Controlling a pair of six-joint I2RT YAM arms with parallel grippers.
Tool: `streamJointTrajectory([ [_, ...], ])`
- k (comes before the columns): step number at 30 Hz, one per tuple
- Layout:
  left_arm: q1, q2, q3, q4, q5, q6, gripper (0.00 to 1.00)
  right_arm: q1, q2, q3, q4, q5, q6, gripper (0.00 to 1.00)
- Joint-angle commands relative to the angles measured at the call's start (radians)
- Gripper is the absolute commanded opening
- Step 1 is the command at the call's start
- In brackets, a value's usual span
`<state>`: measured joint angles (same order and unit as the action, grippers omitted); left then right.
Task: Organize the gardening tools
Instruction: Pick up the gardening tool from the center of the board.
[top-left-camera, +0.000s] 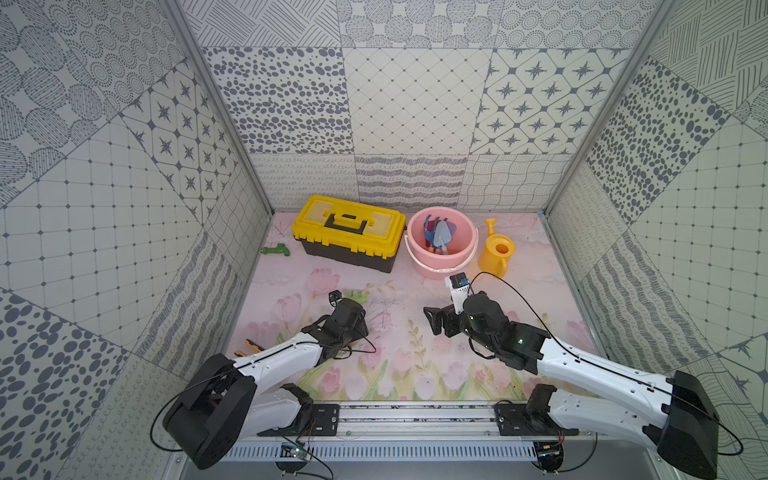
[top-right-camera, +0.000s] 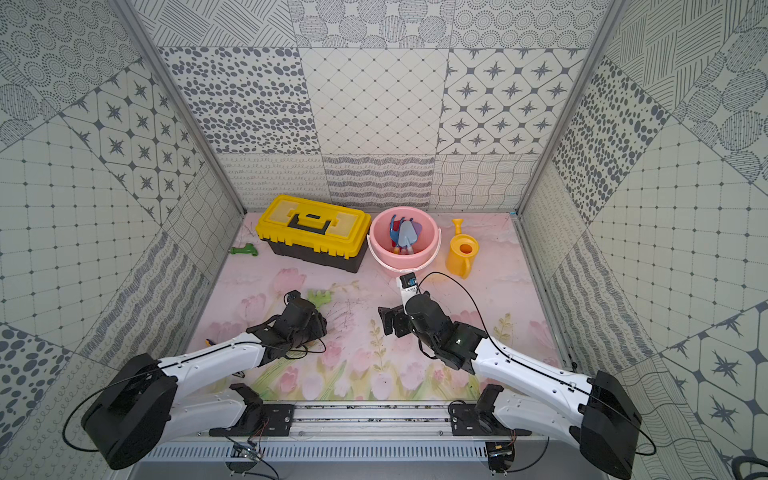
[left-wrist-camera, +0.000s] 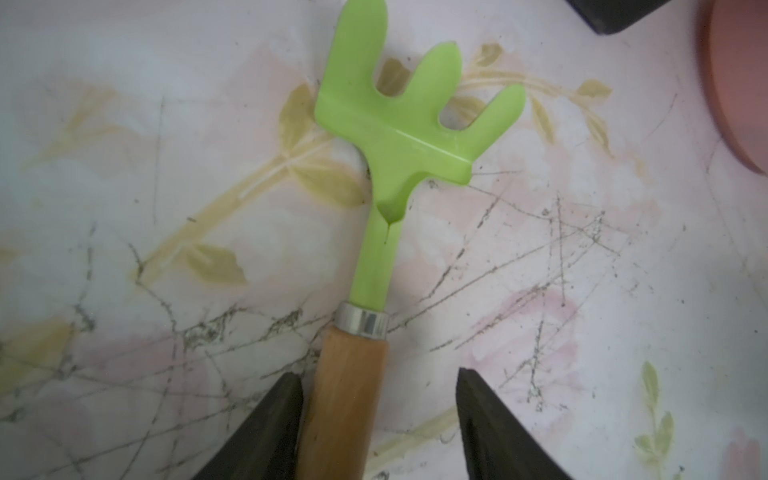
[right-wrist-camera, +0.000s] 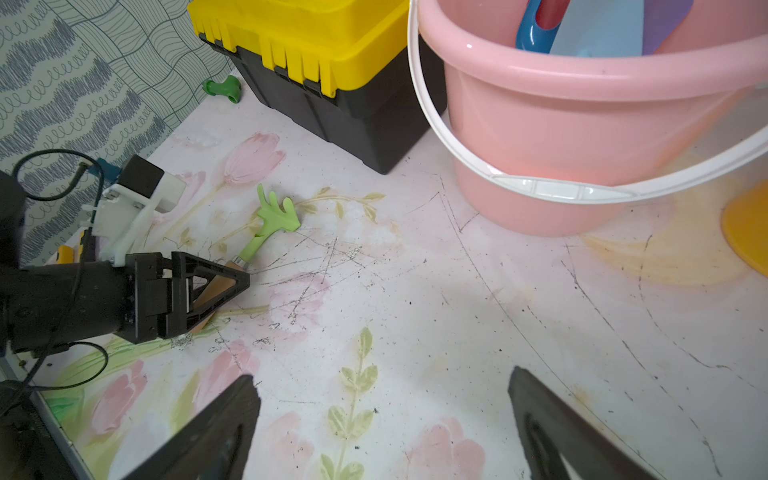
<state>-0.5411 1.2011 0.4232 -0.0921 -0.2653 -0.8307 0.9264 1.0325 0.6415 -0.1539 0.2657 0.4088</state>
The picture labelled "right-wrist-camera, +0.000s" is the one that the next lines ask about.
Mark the green toy tool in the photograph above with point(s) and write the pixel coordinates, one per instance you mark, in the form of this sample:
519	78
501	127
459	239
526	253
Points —
229	88

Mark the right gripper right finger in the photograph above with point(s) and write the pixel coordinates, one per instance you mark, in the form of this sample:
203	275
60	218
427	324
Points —
557	442

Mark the pink plastic bucket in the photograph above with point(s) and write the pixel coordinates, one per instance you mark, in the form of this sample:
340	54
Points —
551	145

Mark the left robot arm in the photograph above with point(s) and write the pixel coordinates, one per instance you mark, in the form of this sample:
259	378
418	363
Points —
54	307

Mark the green rake wooden handle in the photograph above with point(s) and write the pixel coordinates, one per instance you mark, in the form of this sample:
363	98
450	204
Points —
275	216

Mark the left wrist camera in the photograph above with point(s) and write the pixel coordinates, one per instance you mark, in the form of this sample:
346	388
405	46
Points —
128	206

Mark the red shovel wooden handle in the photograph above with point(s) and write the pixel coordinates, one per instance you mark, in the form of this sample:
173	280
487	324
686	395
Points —
549	14

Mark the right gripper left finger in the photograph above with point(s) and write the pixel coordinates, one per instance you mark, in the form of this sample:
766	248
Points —
215	444

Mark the yellow watering can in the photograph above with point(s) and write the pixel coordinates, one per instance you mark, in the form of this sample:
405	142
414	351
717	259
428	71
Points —
744	225

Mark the light blue trowel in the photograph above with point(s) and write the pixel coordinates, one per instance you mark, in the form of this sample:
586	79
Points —
601	29

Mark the yellow and black toolbox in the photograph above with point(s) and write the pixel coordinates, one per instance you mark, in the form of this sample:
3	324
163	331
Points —
339	69

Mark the purple shovel pink handle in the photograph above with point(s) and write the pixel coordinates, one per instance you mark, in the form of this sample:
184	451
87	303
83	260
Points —
661	19

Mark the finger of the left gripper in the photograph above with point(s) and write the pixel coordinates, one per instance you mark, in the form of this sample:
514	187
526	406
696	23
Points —
199	288

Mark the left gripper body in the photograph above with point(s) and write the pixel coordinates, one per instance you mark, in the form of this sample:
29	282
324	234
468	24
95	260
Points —
148	298

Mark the blue fork yellow handle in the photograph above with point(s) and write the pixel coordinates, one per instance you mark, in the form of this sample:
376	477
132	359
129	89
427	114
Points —
529	36

